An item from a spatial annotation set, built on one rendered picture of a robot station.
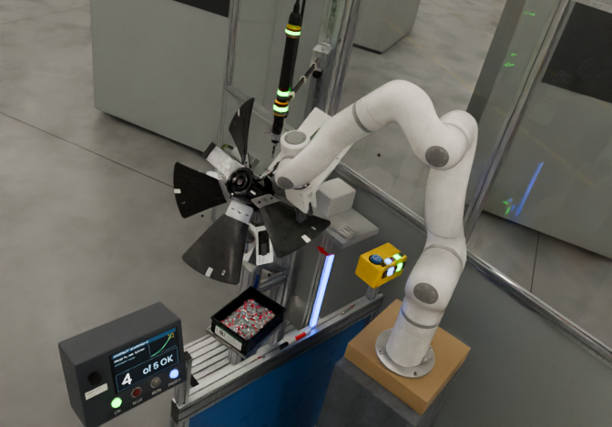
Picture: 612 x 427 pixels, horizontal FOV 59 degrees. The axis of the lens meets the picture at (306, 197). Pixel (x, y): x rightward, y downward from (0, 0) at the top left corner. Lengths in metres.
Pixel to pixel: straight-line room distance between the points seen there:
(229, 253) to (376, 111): 0.88
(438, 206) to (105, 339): 0.86
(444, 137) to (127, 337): 0.86
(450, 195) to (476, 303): 1.06
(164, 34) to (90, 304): 2.11
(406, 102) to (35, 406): 2.16
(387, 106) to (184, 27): 3.02
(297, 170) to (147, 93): 3.26
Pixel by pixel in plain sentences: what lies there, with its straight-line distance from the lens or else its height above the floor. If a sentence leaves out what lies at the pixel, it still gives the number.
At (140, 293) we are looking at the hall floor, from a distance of 3.24.
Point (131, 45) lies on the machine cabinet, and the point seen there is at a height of 0.73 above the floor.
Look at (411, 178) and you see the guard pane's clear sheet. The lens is 2.37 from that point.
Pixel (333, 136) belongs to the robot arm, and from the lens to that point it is 1.42.
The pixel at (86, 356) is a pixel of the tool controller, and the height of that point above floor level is 1.25.
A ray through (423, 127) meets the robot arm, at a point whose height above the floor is 1.78.
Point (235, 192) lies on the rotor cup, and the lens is 1.95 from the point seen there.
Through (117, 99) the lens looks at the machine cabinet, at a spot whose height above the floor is 0.22.
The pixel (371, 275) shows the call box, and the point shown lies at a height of 1.03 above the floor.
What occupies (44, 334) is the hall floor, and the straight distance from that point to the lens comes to 3.09.
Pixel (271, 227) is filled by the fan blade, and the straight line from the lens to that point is 1.83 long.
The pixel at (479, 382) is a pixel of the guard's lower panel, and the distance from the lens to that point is 2.56.
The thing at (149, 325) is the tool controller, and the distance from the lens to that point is 1.38.
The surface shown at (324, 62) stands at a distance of 2.29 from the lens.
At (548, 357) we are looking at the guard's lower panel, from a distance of 2.31.
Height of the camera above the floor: 2.27
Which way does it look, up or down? 33 degrees down
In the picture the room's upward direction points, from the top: 12 degrees clockwise
